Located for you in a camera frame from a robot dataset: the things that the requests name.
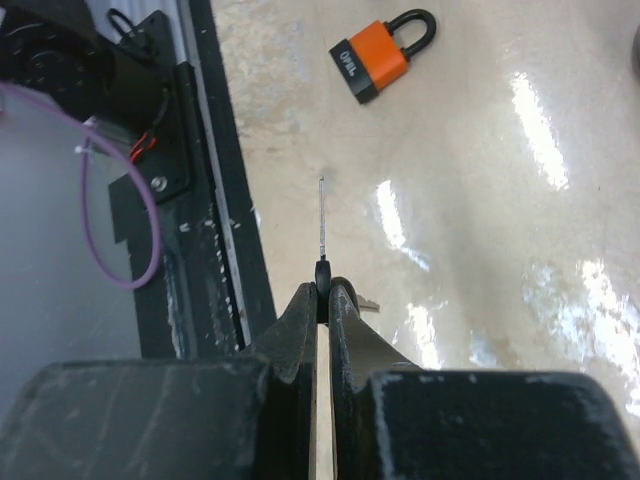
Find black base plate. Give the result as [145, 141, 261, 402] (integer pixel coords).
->
[117, 1, 276, 359]

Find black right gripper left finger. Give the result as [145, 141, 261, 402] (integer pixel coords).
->
[1, 283, 317, 479]

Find orange padlock key bunch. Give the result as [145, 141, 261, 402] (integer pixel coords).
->
[314, 176, 381, 324]

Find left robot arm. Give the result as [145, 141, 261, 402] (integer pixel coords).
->
[1, 1, 175, 134]

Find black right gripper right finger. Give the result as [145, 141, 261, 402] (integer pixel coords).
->
[327, 277, 639, 479]

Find orange black padlock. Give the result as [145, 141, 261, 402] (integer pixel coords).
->
[329, 9, 437, 104]

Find silver pull-tab tin can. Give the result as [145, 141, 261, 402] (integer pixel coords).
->
[630, 26, 640, 80]

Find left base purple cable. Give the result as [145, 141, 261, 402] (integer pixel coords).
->
[0, 81, 162, 291]

